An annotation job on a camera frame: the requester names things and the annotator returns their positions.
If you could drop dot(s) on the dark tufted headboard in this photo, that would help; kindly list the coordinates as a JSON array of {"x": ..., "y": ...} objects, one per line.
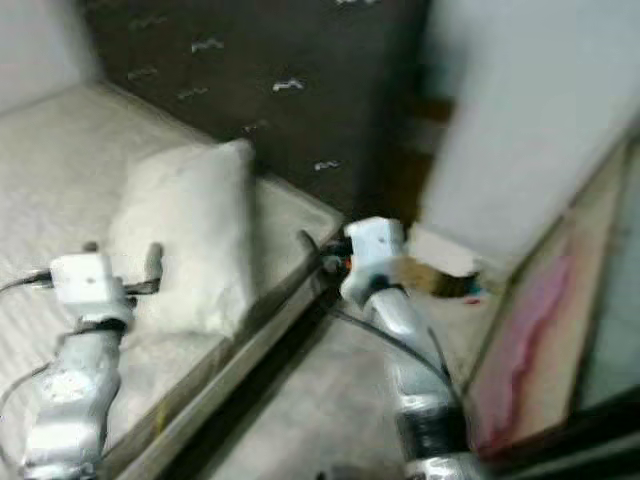
[{"x": 260, "y": 40}]

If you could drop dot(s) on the pink beige panel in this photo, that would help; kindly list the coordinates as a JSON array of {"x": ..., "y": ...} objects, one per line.
[{"x": 530, "y": 320}]

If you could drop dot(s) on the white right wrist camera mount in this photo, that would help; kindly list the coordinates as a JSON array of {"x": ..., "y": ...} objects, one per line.
[{"x": 375, "y": 250}]

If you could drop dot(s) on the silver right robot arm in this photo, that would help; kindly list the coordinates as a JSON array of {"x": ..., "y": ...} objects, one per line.
[{"x": 425, "y": 400}]

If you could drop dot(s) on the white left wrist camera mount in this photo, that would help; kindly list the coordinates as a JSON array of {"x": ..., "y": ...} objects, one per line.
[{"x": 87, "y": 278}]

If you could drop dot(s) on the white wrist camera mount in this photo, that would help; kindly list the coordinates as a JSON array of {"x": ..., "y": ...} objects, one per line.
[
  {"x": 375, "y": 250},
  {"x": 87, "y": 278}
]

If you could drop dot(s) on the white quilted mattress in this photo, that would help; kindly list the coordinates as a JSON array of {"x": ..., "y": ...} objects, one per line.
[{"x": 50, "y": 170}]

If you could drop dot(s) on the white pillow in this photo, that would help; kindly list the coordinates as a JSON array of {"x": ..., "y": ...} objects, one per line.
[{"x": 190, "y": 220}]

